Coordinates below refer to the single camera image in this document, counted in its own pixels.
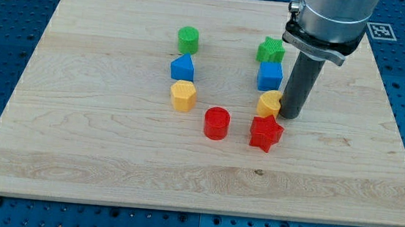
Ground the red star block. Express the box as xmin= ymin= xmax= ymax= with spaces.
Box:
xmin=249 ymin=115 xmax=284 ymax=153

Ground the yellow hexagon block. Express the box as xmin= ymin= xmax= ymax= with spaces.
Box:
xmin=170 ymin=80 xmax=197 ymax=112

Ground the white fiducial marker tag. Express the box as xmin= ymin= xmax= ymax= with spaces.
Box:
xmin=367 ymin=22 xmax=397 ymax=42

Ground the yellow heart block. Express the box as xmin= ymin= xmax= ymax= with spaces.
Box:
xmin=256 ymin=90 xmax=282 ymax=118

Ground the red cylinder block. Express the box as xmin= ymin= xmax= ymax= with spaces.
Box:
xmin=204 ymin=107 xmax=231 ymax=141

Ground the green cylinder block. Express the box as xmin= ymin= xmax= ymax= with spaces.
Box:
xmin=177 ymin=26 xmax=199 ymax=54

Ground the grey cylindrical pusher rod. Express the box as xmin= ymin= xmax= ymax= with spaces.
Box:
xmin=280 ymin=52 xmax=324 ymax=119

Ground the blue cube block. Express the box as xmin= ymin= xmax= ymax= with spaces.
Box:
xmin=257 ymin=62 xmax=283 ymax=91

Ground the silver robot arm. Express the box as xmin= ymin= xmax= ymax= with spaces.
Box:
xmin=283 ymin=0 xmax=379 ymax=66

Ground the light wooden board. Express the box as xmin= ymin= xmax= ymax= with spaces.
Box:
xmin=0 ymin=0 xmax=405 ymax=227

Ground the blue triangle block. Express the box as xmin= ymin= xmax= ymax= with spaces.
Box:
xmin=170 ymin=53 xmax=195 ymax=82

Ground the green star block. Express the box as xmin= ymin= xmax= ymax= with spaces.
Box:
xmin=256 ymin=36 xmax=285 ymax=63

